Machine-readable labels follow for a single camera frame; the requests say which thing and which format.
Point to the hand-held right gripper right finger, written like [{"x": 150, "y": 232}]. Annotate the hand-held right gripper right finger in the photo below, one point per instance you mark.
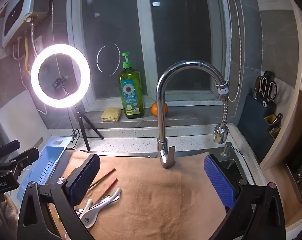
[{"x": 219, "y": 180}]

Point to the wooden cabinet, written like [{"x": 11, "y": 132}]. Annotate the wooden cabinet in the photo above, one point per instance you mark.
[{"x": 286, "y": 140}]

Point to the tan towel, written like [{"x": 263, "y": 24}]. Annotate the tan towel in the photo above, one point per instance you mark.
[{"x": 153, "y": 192}]

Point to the white cutting board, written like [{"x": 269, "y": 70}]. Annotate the white cutting board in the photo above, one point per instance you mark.
[{"x": 15, "y": 120}]

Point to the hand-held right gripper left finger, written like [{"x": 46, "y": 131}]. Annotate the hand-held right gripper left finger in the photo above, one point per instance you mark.
[{"x": 84, "y": 177}]

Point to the chrome faucet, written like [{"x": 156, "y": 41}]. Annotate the chrome faucet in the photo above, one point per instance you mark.
[{"x": 162, "y": 120}]

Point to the yellow sponge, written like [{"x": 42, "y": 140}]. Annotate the yellow sponge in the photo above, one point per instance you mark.
[{"x": 110, "y": 114}]

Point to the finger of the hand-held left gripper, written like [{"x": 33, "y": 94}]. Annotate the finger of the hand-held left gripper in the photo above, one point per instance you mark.
[
  {"x": 25, "y": 156},
  {"x": 9, "y": 147}
]

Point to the yellow utensil cup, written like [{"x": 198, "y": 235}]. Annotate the yellow utensil cup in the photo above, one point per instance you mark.
[{"x": 271, "y": 120}]

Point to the blue drain basket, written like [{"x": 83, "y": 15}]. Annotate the blue drain basket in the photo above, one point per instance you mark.
[{"x": 50, "y": 160}]

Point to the white water heater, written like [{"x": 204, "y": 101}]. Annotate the white water heater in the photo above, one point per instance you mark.
[{"x": 23, "y": 10}]

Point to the orange fruit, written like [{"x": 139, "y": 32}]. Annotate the orange fruit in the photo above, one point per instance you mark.
[{"x": 154, "y": 110}]

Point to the metal sink soap pump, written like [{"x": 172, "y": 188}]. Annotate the metal sink soap pump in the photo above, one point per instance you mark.
[{"x": 226, "y": 150}]

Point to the white framed window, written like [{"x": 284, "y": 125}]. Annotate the white framed window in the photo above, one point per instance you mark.
[{"x": 146, "y": 42}]

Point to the white ceramic spoon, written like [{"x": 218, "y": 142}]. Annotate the white ceramic spoon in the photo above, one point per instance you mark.
[
  {"x": 113, "y": 199},
  {"x": 88, "y": 218}
]

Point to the stainless steel sink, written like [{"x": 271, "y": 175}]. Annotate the stainless steel sink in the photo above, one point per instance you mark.
[{"x": 231, "y": 163}]

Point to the green dish soap bottle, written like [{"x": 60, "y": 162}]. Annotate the green dish soap bottle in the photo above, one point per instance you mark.
[{"x": 131, "y": 95}]

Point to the person's left hand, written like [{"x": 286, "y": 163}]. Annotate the person's left hand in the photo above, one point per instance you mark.
[{"x": 3, "y": 215}]

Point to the dark blue knife block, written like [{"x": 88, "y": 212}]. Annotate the dark blue knife block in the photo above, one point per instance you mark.
[{"x": 253, "y": 125}]

